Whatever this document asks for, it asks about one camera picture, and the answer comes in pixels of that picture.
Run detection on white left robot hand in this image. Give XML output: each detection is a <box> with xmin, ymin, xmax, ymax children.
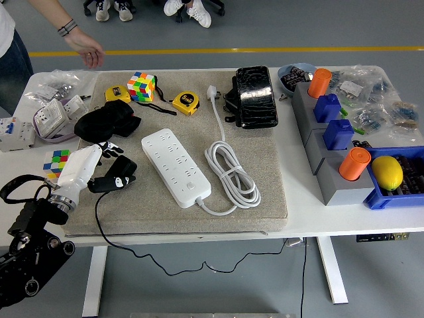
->
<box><xmin>56</xmin><ymin>141</ymin><xmax>137</xmax><ymax>200</ymax></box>

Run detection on person's left hand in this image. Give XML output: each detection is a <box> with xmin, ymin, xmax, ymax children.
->
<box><xmin>64</xmin><ymin>30</ymin><xmax>106</xmax><ymax>70</ymax></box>

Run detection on black plug adapter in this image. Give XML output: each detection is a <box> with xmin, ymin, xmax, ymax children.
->
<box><xmin>105</xmin><ymin>155</ymin><xmax>138</xmax><ymax>182</ymax></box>

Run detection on thin black plug cord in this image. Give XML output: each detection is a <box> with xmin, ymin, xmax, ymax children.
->
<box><xmin>95</xmin><ymin>190</ymin><xmax>289</xmax><ymax>276</ymax></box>

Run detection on black cloth pouch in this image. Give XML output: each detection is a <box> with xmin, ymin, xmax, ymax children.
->
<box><xmin>73</xmin><ymin>100</ymin><xmax>142</xmax><ymax>144</ymax></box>

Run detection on small yellow tape measure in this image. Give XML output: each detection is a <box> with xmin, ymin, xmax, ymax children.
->
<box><xmin>105</xmin><ymin>85</ymin><xmax>133</xmax><ymax>104</ymax></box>

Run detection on white power strip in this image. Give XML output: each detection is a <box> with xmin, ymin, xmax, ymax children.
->
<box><xmin>141</xmin><ymin>128</ymin><xmax>213</xmax><ymax>209</ymax></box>

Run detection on striped wristband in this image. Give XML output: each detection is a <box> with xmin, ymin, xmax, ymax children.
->
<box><xmin>57</xmin><ymin>19</ymin><xmax>78</xmax><ymax>36</ymax></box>

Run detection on small colourful puzzle cube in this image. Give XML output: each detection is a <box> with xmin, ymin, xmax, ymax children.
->
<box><xmin>42</xmin><ymin>149</ymin><xmax>72</xmax><ymax>182</ymax></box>

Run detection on purple flat ribbon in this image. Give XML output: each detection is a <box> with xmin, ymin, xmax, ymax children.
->
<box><xmin>32</xmin><ymin>107</ymin><xmax>80</xmax><ymax>144</ymax></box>

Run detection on grey white sneaker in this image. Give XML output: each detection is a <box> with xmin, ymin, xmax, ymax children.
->
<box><xmin>114</xmin><ymin>0</ymin><xmax>133</xmax><ymax>23</ymax></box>
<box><xmin>95</xmin><ymin>0</ymin><xmax>111</xmax><ymax>23</ymax></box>

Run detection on clear bag of metal parts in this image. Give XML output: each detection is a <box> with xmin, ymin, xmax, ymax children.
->
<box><xmin>25</xmin><ymin>68</ymin><xmax>99</xmax><ymax>102</ymax></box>

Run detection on white circuit breaker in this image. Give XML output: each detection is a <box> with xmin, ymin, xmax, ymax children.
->
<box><xmin>0</xmin><ymin>116</ymin><xmax>36</xmax><ymax>153</ymax></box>

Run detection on large colourful puzzle cube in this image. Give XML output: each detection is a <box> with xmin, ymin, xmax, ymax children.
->
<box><xmin>127</xmin><ymin>71</ymin><xmax>156</xmax><ymax>102</ymax></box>

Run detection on person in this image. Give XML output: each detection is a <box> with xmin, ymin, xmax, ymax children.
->
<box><xmin>0</xmin><ymin>0</ymin><xmax>34</xmax><ymax>115</ymax></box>

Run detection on yellow tape measure 5m print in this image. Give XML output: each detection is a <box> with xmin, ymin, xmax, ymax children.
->
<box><xmin>172</xmin><ymin>91</ymin><xmax>201</xmax><ymax>116</ymax></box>

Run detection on white table leg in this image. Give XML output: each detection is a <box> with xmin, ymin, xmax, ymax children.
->
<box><xmin>81</xmin><ymin>245</ymin><xmax>109</xmax><ymax>318</ymax></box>
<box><xmin>316</xmin><ymin>237</ymin><xmax>349</xmax><ymax>305</ymax></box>

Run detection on glossy black case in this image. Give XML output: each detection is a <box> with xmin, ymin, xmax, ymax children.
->
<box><xmin>235</xmin><ymin>65</ymin><xmax>279</xmax><ymax>129</ymax></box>

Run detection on grey-brown mat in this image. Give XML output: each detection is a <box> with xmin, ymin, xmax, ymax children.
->
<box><xmin>64</xmin><ymin>70</ymin><xmax>288</xmax><ymax>238</ymax></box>

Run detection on light blue bowl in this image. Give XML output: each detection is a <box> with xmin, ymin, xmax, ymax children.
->
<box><xmin>277</xmin><ymin>62</ymin><xmax>317</xmax><ymax>99</ymax></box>

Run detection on black electronic modules pile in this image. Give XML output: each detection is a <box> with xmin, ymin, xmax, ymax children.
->
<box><xmin>281</xmin><ymin>66</ymin><xmax>314</xmax><ymax>92</ymax></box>

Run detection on grey holder block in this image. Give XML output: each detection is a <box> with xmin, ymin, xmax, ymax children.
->
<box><xmin>315</xmin><ymin>154</ymin><xmax>379</xmax><ymax>207</ymax></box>
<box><xmin>303</xmin><ymin>127</ymin><xmax>356</xmax><ymax>176</ymax></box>
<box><xmin>295</xmin><ymin>99</ymin><xmax>344</xmax><ymax>147</ymax></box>
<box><xmin>291</xmin><ymin>81</ymin><xmax>332</xmax><ymax>117</ymax></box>

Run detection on orange cylinder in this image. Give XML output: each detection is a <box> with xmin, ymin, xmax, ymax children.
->
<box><xmin>307</xmin><ymin>68</ymin><xmax>333</xmax><ymax>99</ymax></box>
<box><xmin>338</xmin><ymin>147</ymin><xmax>372</xmax><ymax>182</ymax></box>

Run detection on blue block with knob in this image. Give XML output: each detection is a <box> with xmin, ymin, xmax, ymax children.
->
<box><xmin>323</xmin><ymin>118</ymin><xmax>354</xmax><ymax>151</ymax></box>
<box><xmin>313</xmin><ymin>93</ymin><xmax>343</xmax><ymax>124</ymax></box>

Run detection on clear bag with white card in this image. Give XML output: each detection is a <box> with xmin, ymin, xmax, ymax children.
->
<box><xmin>329</xmin><ymin>65</ymin><xmax>397</xmax><ymax>103</ymax></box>

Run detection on clear bag of blue resistors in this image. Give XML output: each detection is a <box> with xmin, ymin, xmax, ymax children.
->
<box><xmin>350</xmin><ymin>99</ymin><xmax>394</xmax><ymax>135</ymax></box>

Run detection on blue plastic bin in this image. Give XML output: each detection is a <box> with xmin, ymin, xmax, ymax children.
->
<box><xmin>362</xmin><ymin>145</ymin><xmax>424</xmax><ymax>211</ymax></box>

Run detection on yellow lemon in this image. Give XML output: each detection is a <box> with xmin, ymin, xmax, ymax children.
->
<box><xmin>370</xmin><ymin>156</ymin><xmax>404</xmax><ymax>192</ymax></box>

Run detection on black table control panel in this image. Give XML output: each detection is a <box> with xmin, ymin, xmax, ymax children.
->
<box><xmin>356</xmin><ymin>233</ymin><xmax>411</xmax><ymax>242</ymax></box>

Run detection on clear bag of mixed resistors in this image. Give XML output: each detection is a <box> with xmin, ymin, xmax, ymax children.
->
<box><xmin>387</xmin><ymin>94</ymin><xmax>424</xmax><ymax>144</ymax></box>

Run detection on dark brown modules row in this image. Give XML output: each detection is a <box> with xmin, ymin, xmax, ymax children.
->
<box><xmin>384</xmin><ymin>154</ymin><xmax>424</xmax><ymax>196</ymax></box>

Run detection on white wall socket panel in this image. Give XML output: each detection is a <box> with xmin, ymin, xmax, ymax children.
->
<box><xmin>61</xmin><ymin>94</ymin><xmax>89</xmax><ymax>117</ymax></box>
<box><xmin>32</xmin><ymin>99</ymin><xmax>70</xmax><ymax>138</ymax></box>

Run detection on black tape measure strap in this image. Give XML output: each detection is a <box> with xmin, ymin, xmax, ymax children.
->
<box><xmin>154</xmin><ymin>75</ymin><xmax>175</xmax><ymax>103</ymax></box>
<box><xmin>134</xmin><ymin>100</ymin><xmax>178</xmax><ymax>116</ymax></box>

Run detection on white power strip cord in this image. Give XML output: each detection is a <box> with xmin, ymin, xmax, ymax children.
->
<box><xmin>197</xmin><ymin>84</ymin><xmax>262</xmax><ymax>216</ymax></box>

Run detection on black hanging cable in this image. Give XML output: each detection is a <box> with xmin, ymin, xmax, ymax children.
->
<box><xmin>299</xmin><ymin>246</ymin><xmax>308</xmax><ymax>318</ymax></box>

